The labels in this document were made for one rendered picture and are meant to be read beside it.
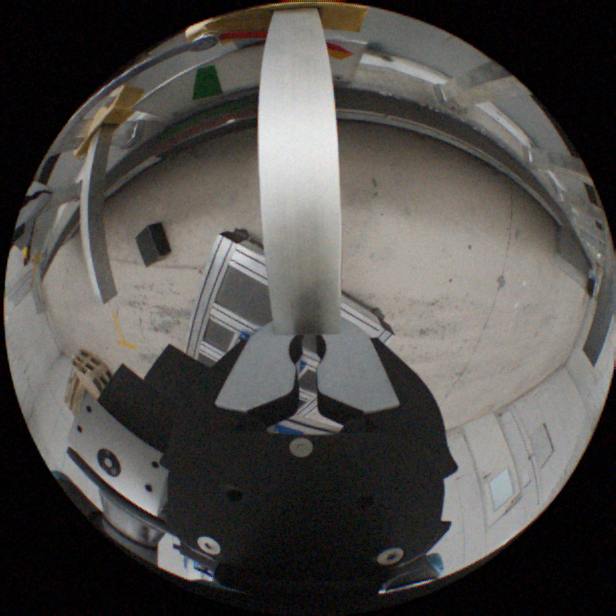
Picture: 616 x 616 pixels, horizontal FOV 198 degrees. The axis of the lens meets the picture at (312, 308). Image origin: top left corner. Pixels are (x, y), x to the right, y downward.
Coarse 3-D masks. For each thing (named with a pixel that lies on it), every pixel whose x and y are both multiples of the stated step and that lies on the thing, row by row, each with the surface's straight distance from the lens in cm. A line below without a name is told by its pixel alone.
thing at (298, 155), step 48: (288, 48) 12; (288, 96) 9; (288, 144) 8; (336, 144) 8; (288, 192) 8; (336, 192) 8; (288, 240) 8; (336, 240) 8; (288, 288) 8; (336, 288) 8
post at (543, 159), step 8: (536, 152) 53; (544, 152) 52; (552, 152) 51; (536, 160) 52; (544, 160) 51; (552, 160) 51; (560, 160) 50; (568, 160) 50; (576, 160) 50; (544, 168) 54; (552, 168) 52; (560, 168) 50; (568, 168) 49; (576, 168) 49; (584, 168) 49; (576, 176) 51; (584, 176) 49; (592, 184) 50
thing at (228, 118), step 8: (232, 112) 30; (240, 112) 29; (248, 112) 28; (208, 120) 31; (216, 120) 30; (224, 120) 29; (232, 120) 29; (192, 128) 32; (200, 128) 31; (208, 128) 30; (176, 136) 33; (184, 136) 32; (192, 136) 31; (160, 144) 35; (168, 144) 34; (160, 152) 35
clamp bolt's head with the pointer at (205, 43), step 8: (208, 32) 22; (240, 32) 22; (248, 32) 22; (256, 32) 22; (264, 32) 22; (200, 40) 21; (208, 40) 21; (192, 48) 21; (200, 48) 21; (328, 48) 24; (336, 48) 24
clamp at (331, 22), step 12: (240, 12) 21; (252, 12) 21; (264, 12) 21; (324, 12) 21; (336, 12) 21; (348, 12) 21; (360, 12) 21; (204, 24) 22; (216, 24) 21; (228, 24) 22; (240, 24) 22; (252, 24) 22; (264, 24) 22; (324, 24) 22; (336, 24) 22; (348, 24) 22; (360, 24) 22; (192, 36) 23
